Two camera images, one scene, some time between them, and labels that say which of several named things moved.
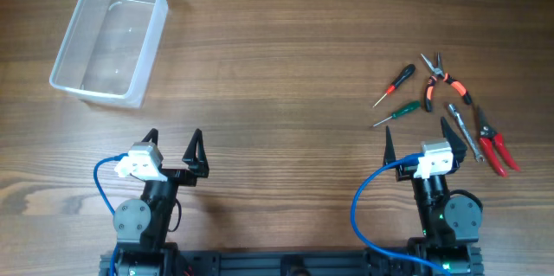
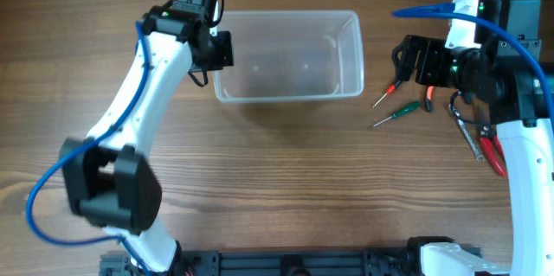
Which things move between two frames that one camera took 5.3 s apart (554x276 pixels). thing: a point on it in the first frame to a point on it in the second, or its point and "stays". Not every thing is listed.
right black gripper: [457, 146] to [432, 50]
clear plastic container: [109, 52] to [291, 54]
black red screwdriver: [407, 73] stays
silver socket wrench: [478, 155] stays
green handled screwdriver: [409, 108] stays
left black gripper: [197, 165] to [225, 55]
